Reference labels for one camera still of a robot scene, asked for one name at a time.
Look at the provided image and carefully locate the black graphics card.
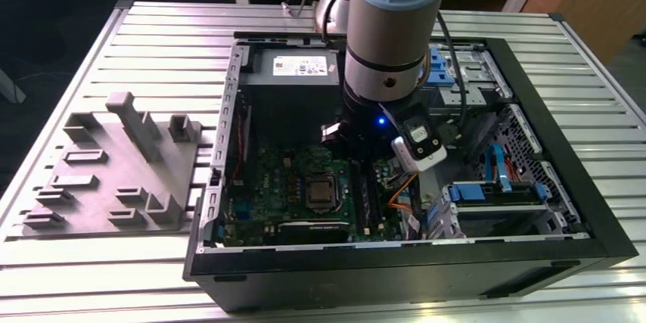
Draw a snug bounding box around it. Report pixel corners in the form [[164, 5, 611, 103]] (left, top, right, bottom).
[[275, 218, 353, 245]]

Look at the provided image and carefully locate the metal disk bay cage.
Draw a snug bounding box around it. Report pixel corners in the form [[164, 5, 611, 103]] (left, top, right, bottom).
[[423, 182, 590, 243]]

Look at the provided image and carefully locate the orange wire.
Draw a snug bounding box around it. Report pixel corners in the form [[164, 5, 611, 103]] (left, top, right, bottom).
[[385, 173, 420, 211]]

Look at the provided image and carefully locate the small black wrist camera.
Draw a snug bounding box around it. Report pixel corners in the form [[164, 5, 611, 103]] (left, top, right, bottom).
[[319, 121, 349, 151]]

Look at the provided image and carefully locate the blue plastic drive carrier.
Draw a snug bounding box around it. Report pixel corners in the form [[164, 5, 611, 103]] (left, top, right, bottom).
[[423, 48, 457, 88]]

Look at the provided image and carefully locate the green motherboard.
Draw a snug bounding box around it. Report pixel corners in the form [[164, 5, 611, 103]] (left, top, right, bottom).
[[216, 143, 404, 245]]

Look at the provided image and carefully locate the CPU socket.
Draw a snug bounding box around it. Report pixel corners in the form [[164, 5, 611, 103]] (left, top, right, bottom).
[[300, 168, 345, 215]]

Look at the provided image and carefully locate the grey plastic part rack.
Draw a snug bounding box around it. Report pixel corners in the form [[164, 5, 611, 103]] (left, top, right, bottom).
[[18, 90, 213, 237]]

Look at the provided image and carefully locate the blue SATA cable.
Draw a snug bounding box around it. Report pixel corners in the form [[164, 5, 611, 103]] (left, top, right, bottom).
[[481, 143, 515, 192]]

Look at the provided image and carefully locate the grey power supply unit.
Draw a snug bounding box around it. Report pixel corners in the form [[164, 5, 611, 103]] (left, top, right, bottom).
[[236, 47, 349, 148]]

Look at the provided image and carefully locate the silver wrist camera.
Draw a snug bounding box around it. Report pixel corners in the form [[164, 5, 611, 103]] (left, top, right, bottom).
[[391, 109, 449, 173]]

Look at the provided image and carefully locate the hard disk in blue carrier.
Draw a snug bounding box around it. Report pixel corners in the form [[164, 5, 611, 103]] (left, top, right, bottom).
[[441, 181, 548, 207]]

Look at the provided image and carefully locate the silver CPU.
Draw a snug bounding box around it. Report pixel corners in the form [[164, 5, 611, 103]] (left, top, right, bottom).
[[305, 180, 337, 203]]

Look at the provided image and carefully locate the grey chair leg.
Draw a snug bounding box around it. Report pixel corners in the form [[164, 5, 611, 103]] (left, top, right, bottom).
[[0, 68, 26, 104]]

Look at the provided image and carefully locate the black open PC case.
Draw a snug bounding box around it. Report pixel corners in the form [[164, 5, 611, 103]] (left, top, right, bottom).
[[180, 30, 639, 315]]

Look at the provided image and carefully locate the metal drive cage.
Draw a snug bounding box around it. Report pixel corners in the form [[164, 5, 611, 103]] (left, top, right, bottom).
[[417, 45, 511, 131]]

